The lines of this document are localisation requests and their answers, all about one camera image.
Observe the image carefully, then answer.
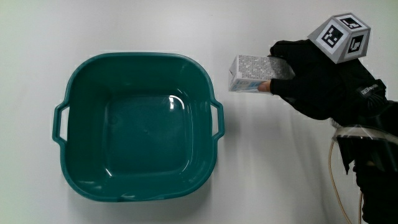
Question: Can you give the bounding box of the person's right hand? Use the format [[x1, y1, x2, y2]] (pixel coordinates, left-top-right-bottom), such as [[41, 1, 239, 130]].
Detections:
[[269, 12, 388, 126]]

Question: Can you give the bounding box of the white patterned milk carton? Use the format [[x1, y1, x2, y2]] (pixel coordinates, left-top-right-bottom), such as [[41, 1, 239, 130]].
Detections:
[[228, 54, 295, 94]]

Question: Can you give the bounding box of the person's right forearm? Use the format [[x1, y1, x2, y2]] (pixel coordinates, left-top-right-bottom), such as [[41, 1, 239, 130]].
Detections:
[[330, 100, 398, 224]]

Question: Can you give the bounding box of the white desk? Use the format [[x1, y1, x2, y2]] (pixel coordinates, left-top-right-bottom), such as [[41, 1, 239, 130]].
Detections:
[[0, 0, 398, 224]]

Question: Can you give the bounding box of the green plastic tub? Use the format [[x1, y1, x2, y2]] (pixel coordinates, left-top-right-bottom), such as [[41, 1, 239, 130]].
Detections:
[[52, 52, 226, 203]]

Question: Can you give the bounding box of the tan cable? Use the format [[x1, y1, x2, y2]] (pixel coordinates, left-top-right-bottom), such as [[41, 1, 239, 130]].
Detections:
[[328, 140, 364, 224]]

